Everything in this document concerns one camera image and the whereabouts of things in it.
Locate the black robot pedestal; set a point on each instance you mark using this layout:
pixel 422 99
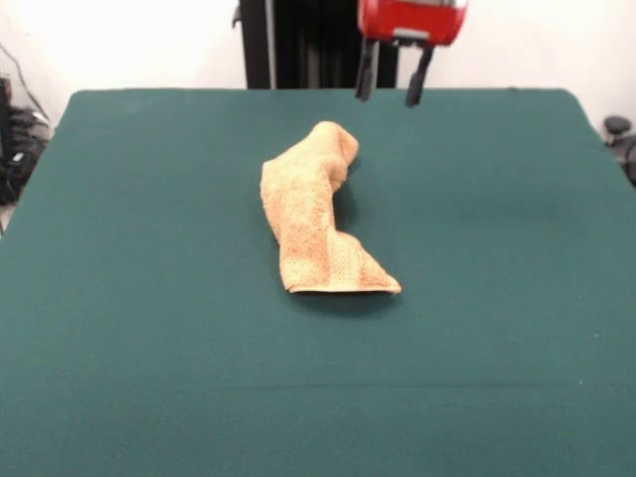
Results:
pixel 318 49

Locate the black round chair base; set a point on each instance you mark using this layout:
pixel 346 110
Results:
pixel 621 134

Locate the dark green table cloth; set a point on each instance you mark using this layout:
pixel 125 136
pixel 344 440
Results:
pixel 149 298

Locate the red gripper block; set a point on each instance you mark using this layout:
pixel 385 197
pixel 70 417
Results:
pixel 412 15

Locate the tan terry towel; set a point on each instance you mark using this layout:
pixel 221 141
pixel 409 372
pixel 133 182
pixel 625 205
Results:
pixel 303 208

